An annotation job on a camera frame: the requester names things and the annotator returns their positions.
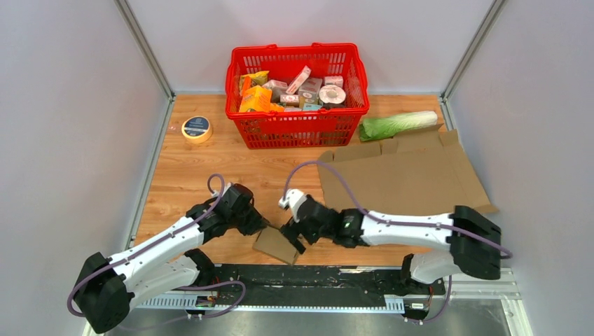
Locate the small brown cardboard box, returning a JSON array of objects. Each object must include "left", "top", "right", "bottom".
[{"left": 252, "top": 227, "right": 299, "bottom": 265}]

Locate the large cardboard sheet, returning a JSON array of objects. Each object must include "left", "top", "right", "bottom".
[{"left": 319, "top": 126, "right": 498, "bottom": 216}]

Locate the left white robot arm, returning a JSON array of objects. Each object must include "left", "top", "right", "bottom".
[{"left": 68, "top": 183, "right": 269, "bottom": 333}]

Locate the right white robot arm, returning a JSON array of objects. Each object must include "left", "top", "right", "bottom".
[{"left": 279, "top": 189, "right": 505, "bottom": 293}]

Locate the orange snack box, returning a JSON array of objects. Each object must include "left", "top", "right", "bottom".
[{"left": 238, "top": 85, "right": 272, "bottom": 113}]

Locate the grey white box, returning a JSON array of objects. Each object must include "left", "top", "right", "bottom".
[{"left": 262, "top": 80, "right": 288, "bottom": 103}]

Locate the beige carton box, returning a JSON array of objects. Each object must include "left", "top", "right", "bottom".
[{"left": 298, "top": 77, "right": 323, "bottom": 108}]

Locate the small pink box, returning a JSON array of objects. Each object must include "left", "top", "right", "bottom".
[{"left": 324, "top": 76, "right": 344, "bottom": 88}]

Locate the pink white long box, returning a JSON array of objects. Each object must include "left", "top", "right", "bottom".
[{"left": 285, "top": 66, "right": 311, "bottom": 95}]

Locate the yellow tape roll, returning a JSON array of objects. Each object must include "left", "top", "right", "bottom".
[{"left": 181, "top": 115, "right": 214, "bottom": 144}]

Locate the green napa cabbage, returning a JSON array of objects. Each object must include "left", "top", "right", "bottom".
[{"left": 359, "top": 111, "right": 438, "bottom": 142}]

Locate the red plastic shopping basket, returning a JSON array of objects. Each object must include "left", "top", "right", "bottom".
[{"left": 225, "top": 43, "right": 369, "bottom": 149}]

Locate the yellow snack bag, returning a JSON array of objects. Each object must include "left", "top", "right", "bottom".
[{"left": 239, "top": 71, "right": 269, "bottom": 95}]

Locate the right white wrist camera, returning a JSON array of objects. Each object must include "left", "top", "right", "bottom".
[{"left": 278, "top": 189, "right": 307, "bottom": 222}]

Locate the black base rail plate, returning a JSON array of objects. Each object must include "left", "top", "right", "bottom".
[{"left": 199, "top": 264, "right": 446, "bottom": 306}]

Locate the white slotted cable duct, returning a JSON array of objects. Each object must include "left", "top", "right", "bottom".
[{"left": 138, "top": 294, "right": 405, "bottom": 314}]

